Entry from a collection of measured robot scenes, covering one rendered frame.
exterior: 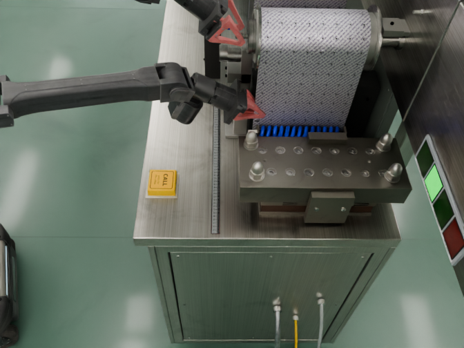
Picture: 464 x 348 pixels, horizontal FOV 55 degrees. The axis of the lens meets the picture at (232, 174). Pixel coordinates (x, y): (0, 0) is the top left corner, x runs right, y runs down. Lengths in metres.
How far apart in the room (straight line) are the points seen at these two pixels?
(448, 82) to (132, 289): 1.55
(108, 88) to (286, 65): 0.39
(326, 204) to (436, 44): 0.41
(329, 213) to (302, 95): 0.29
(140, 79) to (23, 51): 2.37
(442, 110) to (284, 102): 0.37
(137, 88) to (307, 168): 0.43
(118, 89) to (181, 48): 0.65
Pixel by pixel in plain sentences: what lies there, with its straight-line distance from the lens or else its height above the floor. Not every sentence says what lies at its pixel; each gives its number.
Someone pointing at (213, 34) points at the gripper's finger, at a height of 1.30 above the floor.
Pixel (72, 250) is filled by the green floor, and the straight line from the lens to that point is 2.20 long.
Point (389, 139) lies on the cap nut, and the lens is 1.15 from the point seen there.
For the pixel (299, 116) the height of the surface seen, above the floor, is 1.06.
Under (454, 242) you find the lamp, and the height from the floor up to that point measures 1.19.
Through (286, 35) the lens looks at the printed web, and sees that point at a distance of 1.00.
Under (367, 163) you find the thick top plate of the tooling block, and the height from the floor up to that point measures 1.03.
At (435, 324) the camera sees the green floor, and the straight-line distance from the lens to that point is 2.17.
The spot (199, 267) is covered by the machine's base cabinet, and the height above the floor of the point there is 0.74.
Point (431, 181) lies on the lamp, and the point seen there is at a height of 1.18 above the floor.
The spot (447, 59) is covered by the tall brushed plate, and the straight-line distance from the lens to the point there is 0.93.
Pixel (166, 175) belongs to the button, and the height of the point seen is 0.92.
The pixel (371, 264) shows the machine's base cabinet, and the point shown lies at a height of 0.77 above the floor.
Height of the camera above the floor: 1.85
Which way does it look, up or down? 52 degrees down
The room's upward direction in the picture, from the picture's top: 3 degrees clockwise
